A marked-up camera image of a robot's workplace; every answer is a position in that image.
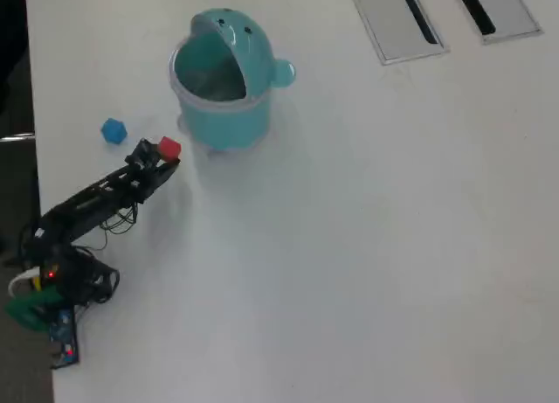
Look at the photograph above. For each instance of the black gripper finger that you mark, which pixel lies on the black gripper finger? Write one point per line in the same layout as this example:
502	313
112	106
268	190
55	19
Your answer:
148	144
166	169

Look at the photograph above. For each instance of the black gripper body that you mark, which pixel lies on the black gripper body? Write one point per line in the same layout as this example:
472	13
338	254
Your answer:
142	182

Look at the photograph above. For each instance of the red cube block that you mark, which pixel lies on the red cube block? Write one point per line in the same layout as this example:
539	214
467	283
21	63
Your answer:
169	147

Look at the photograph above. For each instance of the blue cube block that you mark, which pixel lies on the blue cube block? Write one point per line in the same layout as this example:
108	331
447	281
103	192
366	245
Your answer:
114	131

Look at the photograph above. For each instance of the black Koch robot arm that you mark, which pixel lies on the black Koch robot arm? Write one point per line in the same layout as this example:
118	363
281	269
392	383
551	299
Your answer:
78	210

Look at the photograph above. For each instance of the teal whale-shaped bin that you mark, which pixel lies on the teal whale-shaped bin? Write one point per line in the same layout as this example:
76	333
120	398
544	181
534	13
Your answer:
227	123

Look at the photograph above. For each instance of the driver board with red LED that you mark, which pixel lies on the driver board with red LED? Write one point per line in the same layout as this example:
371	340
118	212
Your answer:
51	274

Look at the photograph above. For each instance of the silver metal chair bar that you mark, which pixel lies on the silver metal chair bar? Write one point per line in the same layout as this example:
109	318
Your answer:
17	136

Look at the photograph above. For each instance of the green table clamp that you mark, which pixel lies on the green table clamp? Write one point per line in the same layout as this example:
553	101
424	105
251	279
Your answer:
26	311

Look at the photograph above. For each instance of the blue circuit board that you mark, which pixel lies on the blue circuit board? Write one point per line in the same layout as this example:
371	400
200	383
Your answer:
65	342

